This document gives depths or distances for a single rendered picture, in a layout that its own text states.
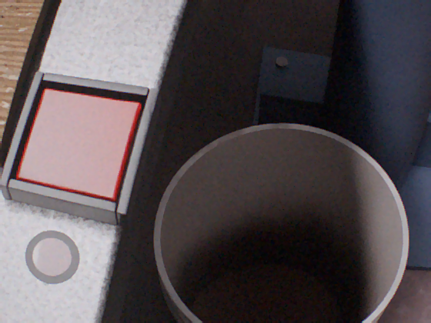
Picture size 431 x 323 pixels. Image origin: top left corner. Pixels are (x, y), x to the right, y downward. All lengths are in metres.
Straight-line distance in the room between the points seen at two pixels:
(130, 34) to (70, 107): 0.07
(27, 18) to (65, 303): 0.18
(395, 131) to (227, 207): 0.26
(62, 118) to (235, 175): 0.73
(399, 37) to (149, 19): 0.63
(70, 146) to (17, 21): 0.10
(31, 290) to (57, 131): 0.09
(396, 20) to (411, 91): 0.16
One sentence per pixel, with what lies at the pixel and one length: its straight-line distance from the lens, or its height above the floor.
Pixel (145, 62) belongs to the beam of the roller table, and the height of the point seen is 0.91.
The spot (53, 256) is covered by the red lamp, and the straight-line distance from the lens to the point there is 0.50.
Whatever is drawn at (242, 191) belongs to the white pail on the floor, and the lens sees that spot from 1.28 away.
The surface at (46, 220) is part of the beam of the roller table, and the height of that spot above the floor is 0.91.
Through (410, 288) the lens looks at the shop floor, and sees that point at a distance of 1.51.
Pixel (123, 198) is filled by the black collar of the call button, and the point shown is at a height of 0.93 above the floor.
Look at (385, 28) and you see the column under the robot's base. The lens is 1.16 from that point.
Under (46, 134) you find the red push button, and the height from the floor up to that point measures 0.93.
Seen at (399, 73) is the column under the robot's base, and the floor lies 0.38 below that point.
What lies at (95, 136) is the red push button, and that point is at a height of 0.93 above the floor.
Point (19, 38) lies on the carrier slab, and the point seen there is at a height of 0.94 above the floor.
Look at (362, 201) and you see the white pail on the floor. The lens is 1.23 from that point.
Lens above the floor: 1.37
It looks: 61 degrees down
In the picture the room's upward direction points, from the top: 2 degrees clockwise
